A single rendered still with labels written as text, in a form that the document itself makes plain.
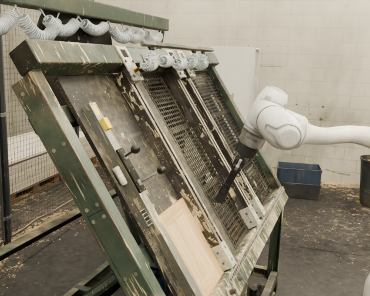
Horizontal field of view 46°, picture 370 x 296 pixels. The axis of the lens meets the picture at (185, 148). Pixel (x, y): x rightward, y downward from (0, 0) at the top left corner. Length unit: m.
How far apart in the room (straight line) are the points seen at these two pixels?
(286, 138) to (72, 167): 0.76
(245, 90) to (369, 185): 2.09
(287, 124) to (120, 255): 0.75
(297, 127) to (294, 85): 5.87
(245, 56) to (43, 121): 4.39
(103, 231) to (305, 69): 5.86
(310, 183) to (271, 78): 1.86
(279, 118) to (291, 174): 5.00
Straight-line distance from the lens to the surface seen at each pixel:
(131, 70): 2.12
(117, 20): 2.99
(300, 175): 6.29
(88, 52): 1.92
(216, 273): 2.09
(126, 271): 1.61
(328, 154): 7.30
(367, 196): 6.38
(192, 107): 2.64
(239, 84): 5.80
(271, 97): 1.44
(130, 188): 1.78
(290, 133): 1.27
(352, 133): 1.56
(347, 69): 7.17
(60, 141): 1.60
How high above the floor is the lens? 1.88
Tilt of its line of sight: 12 degrees down
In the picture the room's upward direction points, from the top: 2 degrees clockwise
